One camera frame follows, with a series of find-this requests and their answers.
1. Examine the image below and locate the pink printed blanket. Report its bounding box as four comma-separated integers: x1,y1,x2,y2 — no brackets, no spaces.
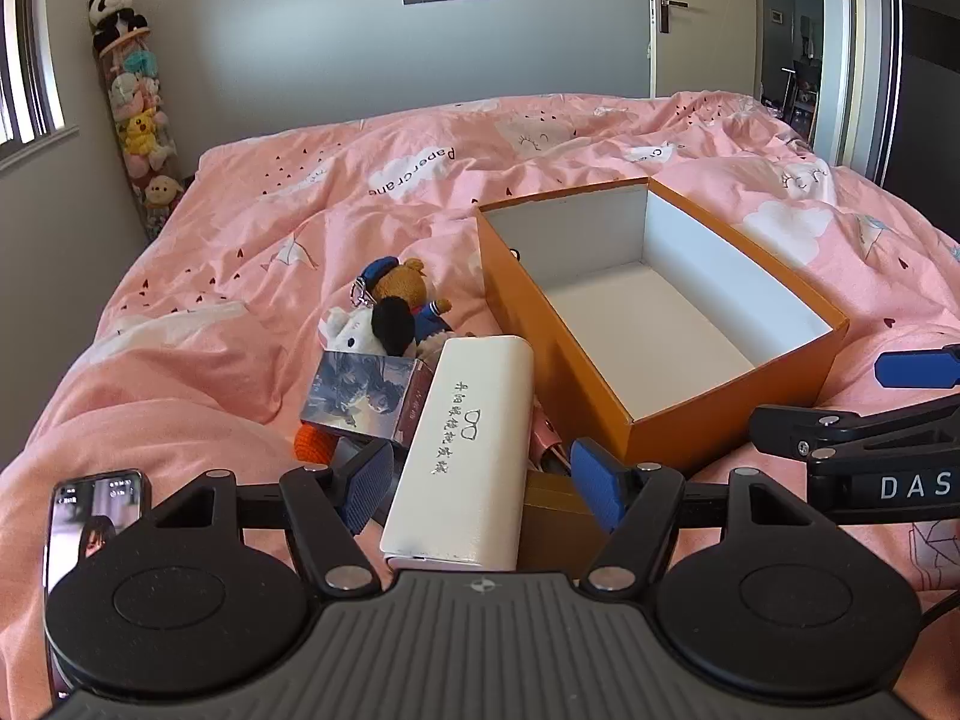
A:
0,90,960,720

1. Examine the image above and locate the white plush toy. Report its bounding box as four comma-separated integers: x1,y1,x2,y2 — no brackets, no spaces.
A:
319,298,417,357

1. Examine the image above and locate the white sliding door frame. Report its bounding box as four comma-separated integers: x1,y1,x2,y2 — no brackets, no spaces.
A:
817,0,901,181

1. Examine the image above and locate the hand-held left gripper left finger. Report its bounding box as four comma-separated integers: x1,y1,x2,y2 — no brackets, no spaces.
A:
142,439,395,599

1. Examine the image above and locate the dark wardrobe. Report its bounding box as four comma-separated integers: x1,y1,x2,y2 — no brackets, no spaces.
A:
874,0,960,233

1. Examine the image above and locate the brown bear plush keychain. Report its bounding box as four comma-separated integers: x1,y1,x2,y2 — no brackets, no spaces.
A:
349,256,458,346

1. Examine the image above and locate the window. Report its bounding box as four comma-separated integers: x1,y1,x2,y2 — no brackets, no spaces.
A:
0,0,80,173

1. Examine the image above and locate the clear plush toy holder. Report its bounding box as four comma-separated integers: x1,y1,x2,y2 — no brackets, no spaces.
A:
94,30,185,233

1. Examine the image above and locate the panda plush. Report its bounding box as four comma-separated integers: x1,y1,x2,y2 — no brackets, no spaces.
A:
86,0,149,53

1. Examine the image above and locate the small brown box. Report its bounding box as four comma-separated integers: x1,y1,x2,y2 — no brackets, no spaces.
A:
517,469,610,575

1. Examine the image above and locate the orange crochet ball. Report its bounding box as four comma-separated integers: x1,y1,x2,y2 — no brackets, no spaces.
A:
292,424,338,462

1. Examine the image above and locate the smartphone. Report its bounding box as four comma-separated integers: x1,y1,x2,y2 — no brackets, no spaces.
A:
45,469,155,695

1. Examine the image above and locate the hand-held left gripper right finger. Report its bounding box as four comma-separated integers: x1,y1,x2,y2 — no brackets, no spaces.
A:
568,441,822,599

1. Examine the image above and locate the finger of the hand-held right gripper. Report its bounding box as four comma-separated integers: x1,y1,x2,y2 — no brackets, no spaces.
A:
750,396,960,466
875,345,960,391

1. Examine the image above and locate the pink tube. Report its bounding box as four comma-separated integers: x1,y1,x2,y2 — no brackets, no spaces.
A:
527,405,575,475

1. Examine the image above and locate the orange cardboard box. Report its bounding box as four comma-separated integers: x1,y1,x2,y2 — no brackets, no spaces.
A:
475,177,851,472

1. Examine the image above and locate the beige door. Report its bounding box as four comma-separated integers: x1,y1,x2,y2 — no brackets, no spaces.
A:
646,0,766,100

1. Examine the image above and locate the white glasses case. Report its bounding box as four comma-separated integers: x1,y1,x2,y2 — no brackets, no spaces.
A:
379,335,537,575

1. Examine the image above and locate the printed card box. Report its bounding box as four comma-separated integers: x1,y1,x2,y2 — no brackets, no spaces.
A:
298,351,440,451

